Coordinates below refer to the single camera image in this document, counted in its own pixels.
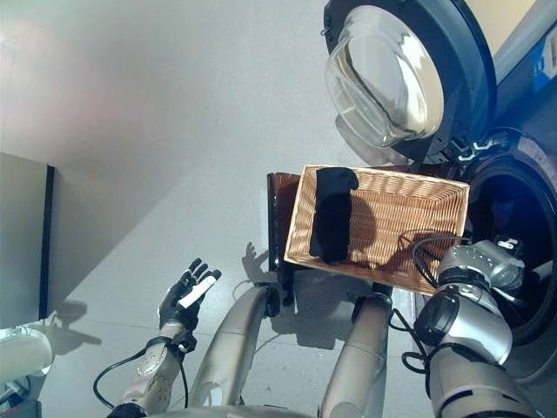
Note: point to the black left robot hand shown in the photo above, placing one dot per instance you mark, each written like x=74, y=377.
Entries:
x=178, y=305

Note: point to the large black garment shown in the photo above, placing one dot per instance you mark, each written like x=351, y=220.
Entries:
x=330, y=217

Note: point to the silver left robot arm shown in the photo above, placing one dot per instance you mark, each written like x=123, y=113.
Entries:
x=152, y=374

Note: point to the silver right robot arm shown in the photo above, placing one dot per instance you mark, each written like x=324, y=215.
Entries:
x=470, y=322

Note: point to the grey front-load washing machine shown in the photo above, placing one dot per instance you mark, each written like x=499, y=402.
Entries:
x=544, y=174

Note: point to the silver left robot leg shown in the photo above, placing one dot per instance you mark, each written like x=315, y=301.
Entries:
x=230, y=344

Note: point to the silver robot leg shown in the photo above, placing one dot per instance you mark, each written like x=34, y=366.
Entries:
x=230, y=344
x=357, y=361

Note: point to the grey robot torso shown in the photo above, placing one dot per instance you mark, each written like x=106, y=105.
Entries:
x=239, y=413

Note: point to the dark brown glossy stool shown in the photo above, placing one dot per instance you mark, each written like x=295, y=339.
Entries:
x=283, y=196

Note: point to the white rounded device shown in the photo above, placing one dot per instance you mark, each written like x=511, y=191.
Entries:
x=26, y=352

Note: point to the grey cabinet with black edge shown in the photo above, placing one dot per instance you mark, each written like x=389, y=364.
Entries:
x=22, y=239

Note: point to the silver right robot leg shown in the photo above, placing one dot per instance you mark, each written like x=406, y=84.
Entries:
x=357, y=361

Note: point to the rectangular wicker laundry basket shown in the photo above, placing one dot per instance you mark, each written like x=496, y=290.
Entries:
x=400, y=204

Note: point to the round glass washer door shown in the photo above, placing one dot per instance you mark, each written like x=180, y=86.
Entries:
x=378, y=87

